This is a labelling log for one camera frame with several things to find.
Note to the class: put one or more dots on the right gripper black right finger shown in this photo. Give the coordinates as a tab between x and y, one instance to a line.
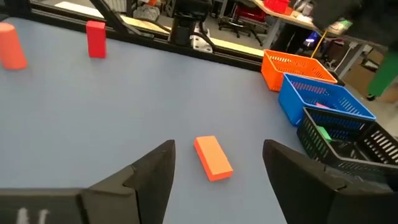
311	193

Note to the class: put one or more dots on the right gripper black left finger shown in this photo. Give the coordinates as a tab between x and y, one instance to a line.
140	193

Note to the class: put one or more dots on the green wedge block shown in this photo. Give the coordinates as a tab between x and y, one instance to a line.
325	134

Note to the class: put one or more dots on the orange rectangular block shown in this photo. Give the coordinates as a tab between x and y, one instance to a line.
213	157

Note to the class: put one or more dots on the small red block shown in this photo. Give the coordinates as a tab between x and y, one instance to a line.
321	105

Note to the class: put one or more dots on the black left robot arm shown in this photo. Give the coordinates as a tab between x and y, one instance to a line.
186	18

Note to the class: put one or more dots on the black plastic basket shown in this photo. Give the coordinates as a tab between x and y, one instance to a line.
311	140

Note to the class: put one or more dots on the cardboard box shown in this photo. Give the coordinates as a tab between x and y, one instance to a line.
357	74

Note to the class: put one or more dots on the wooden desk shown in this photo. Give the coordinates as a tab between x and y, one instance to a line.
289	17

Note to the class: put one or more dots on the red desk bins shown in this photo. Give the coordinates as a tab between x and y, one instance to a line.
276	4

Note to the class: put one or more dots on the blue plastic basket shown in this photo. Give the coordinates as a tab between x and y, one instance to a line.
289	102

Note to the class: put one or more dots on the orange plastic basket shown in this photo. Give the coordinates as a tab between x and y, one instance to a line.
270	74

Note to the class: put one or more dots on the office chair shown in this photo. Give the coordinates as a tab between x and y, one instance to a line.
248	14

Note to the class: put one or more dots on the wooden side board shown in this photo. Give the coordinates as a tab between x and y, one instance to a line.
239	47

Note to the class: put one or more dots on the red rectangular block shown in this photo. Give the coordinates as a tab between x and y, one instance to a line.
96	39

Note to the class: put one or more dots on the grey bag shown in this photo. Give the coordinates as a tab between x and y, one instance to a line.
146	13

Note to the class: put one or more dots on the orange cylinder block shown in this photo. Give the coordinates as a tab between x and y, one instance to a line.
11	46

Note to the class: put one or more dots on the black table frame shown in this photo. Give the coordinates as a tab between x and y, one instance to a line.
155	43

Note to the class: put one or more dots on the black frame strut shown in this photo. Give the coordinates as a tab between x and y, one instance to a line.
107	12

